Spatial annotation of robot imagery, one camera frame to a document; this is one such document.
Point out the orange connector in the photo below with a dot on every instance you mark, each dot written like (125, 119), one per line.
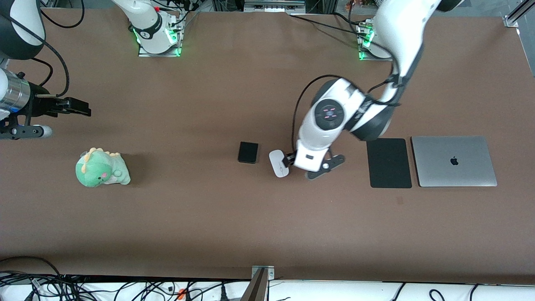
(181, 293)

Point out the silver metal box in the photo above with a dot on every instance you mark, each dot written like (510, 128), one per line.
(273, 5)

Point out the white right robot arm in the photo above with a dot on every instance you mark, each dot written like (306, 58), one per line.
(146, 16)

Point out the aluminium profile bar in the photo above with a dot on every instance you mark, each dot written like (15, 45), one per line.
(518, 12)

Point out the white computer mouse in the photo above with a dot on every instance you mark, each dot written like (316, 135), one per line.
(276, 161)

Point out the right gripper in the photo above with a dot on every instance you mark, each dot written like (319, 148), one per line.
(40, 105)

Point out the small black square box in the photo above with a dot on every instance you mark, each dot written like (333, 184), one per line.
(248, 152)

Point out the black support beam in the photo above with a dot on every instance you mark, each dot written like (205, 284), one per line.
(255, 292)

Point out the green dinosaur plush toy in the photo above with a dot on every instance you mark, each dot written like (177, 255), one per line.
(100, 169)

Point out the black mouse pad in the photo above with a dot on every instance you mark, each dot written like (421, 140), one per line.
(388, 163)

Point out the silver closed laptop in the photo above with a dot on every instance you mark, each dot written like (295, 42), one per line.
(439, 167)

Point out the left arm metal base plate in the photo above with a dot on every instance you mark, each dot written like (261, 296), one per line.
(368, 57)

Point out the small metal bracket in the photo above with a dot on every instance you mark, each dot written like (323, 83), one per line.
(269, 274)

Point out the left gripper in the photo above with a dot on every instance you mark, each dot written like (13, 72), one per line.
(289, 159)

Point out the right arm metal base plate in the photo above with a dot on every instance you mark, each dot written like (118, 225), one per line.
(167, 53)

